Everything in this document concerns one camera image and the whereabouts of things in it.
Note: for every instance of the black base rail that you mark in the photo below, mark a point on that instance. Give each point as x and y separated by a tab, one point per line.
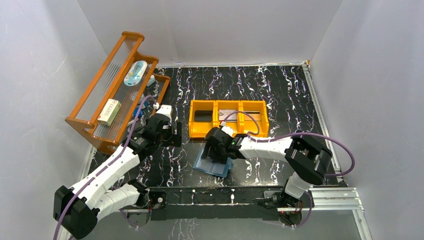
230	202

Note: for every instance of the blue card holder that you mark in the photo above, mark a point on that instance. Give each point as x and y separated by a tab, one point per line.
208	166

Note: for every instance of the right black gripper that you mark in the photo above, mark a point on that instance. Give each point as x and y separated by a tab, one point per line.
216	152

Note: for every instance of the silver cards in bin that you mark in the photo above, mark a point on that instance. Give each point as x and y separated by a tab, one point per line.
227	115

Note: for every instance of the orange wooden shelf rack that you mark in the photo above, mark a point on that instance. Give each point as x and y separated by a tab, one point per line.
108	83

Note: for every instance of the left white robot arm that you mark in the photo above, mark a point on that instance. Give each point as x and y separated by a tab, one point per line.
80	207

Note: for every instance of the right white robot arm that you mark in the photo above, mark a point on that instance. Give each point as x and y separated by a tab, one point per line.
309	159

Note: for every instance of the light blue oval case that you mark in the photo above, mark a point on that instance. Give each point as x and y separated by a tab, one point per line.
135	73

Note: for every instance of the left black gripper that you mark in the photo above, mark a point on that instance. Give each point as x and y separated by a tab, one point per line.
177	135

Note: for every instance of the yellow three-compartment bin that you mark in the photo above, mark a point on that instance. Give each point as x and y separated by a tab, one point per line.
245	123

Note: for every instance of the white red small box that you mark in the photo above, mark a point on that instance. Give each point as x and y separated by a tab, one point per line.
109	112

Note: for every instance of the small grey blue item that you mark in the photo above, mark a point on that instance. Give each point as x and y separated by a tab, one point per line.
151	81

